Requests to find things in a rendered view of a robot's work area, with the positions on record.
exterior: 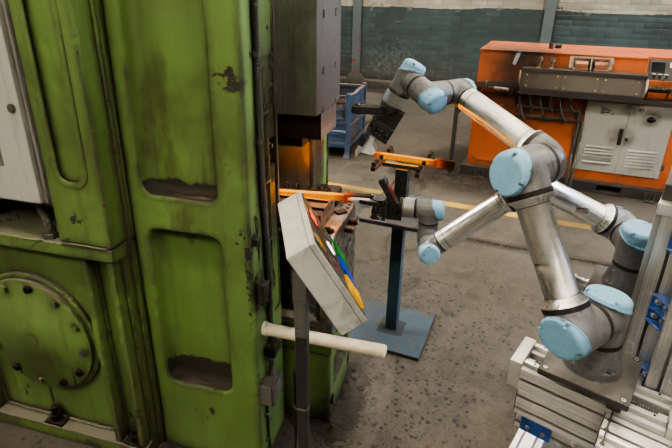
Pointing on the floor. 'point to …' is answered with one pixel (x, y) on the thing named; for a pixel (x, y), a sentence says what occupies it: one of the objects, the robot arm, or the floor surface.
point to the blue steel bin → (352, 125)
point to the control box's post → (302, 371)
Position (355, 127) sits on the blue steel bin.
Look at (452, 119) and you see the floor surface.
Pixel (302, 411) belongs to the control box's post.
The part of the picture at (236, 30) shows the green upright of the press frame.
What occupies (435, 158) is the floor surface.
